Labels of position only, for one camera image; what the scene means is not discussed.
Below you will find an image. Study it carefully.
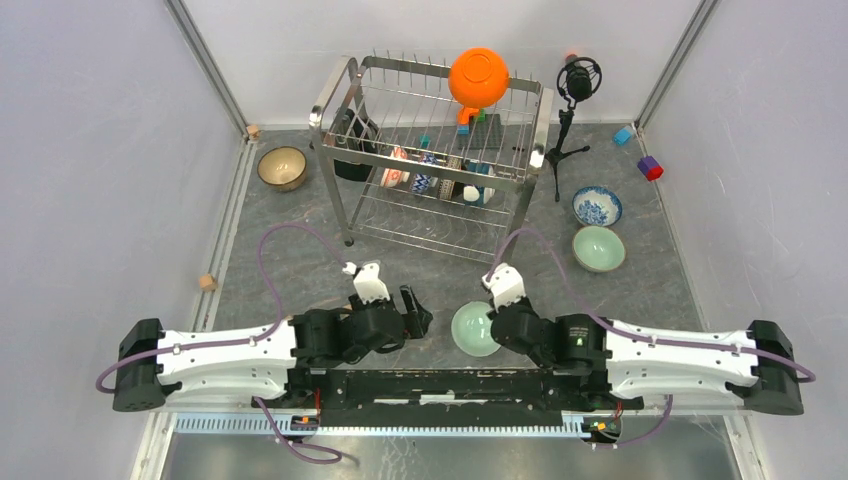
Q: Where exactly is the pale green bowl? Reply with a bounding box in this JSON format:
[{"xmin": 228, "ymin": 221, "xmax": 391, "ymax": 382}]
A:
[{"xmin": 451, "ymin": 301, "xmax": 501, "ymax": 357}]

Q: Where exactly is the celadon green bowl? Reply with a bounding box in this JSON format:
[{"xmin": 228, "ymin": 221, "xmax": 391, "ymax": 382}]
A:
[{"xmin": 572, "ymin": 226, "xmax": 627, "ymax": 273}]

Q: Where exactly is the blue white floral bowl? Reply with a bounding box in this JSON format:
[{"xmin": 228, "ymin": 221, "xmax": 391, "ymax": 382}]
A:
[{"xmin": 572, "ymin": 186, "xmax": 623, "ymax": 227}]

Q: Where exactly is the steel two-tier dish rack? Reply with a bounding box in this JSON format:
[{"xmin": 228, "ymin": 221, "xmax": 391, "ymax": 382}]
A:
[{"xmin": 308, "ymin": 54, "xmax": 555, "ymax": 262}]

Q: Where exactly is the brown glazed bowl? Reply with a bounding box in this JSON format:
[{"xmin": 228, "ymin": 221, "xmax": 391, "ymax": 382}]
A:
[{"xmin": 257, "ymin": 146, "xmax": 308, "ymax": 192}]

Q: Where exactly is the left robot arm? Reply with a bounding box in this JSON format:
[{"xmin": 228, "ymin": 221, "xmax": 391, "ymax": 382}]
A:
[{"xmin": 97, "ymin": 285, "xmax": 433, "ymax": 412}]

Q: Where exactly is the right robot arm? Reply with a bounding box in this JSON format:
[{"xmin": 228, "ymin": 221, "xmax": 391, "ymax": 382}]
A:
[{"xmin": 488, "ymin": 299, "xmax": 804, "ymax": 416}]

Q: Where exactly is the blue zigzag patterned bowl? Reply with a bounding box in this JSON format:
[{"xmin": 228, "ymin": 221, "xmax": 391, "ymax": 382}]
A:
[{"xmin": 410, "ymin": 152, "xmax": 438, "ymax": 194}]

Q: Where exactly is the dark patterned bowl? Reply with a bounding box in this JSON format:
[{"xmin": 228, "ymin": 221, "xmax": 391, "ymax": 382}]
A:
[{"xmin": 438, "ymin": 157, "xmax": 462, "ymax": 201}]

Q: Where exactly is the teal white cup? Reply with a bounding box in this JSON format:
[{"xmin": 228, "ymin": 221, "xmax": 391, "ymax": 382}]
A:
[{"xmin": 462, "ymin": 162, "xmax": 495, "ymax": 207}]

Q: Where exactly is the pink patterned bowl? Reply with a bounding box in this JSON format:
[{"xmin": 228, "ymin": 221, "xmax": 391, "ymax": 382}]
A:
[{"xmin": 380, "ymin": 147, "xmax": 410, "ymax": 188}]

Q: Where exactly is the tan wooden cube left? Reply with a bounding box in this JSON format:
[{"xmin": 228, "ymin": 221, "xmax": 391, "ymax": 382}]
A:
[{"xmin": 198, "ymin": 273, "xmax": 218, "ymax": 292}]

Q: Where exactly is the black bowl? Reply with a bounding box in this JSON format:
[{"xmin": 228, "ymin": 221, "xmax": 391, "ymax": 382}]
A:
[{"xmin": 331, "ymin": 109, "xmax": 380, "ymax": 183}]

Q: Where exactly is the purple and red block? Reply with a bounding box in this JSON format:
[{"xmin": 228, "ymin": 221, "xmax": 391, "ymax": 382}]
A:
[{"xmin": 637, "ymin": 156, "xmax": 664, "ymax": 182}]

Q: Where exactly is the orange arch brick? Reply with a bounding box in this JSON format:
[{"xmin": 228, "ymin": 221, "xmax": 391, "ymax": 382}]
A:
[{"xmin": 457, "ymin": 106, "xmax": 482, "ymax": 128}]

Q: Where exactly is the light blue block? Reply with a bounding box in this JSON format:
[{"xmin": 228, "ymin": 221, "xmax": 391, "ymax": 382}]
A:
[{"xmin": 612, "ymin": 125, "xmax": 636, "ymax": 146}]

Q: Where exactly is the orange plastic bowl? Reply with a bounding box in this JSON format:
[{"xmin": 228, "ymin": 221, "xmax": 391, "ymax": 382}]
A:
[{"xmin": 448, "ymin": 47, "xmax": 510, "ymax": 109}]

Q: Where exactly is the black microphone on tripod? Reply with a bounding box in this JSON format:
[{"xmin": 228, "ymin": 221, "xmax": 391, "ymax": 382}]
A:
[{"xmin": 531, "ymin": 53, "xmax": 603, "ymax": 203}]

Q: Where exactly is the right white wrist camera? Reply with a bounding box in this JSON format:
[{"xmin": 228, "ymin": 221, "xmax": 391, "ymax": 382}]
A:
[{"xmin": 481, "ymin": 262, "xmax": 527, "ymax": 310}]

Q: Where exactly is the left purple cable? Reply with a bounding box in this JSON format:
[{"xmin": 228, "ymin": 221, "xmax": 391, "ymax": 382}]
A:
[{"xmin": 94, "ymin": 222, "xmax": 359, "ymax": 465}]

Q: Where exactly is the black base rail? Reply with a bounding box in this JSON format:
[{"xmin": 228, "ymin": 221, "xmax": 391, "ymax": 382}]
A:
[{"xmin": 264, "ymin": 369, "xmax": 644, "ymax": 427}]

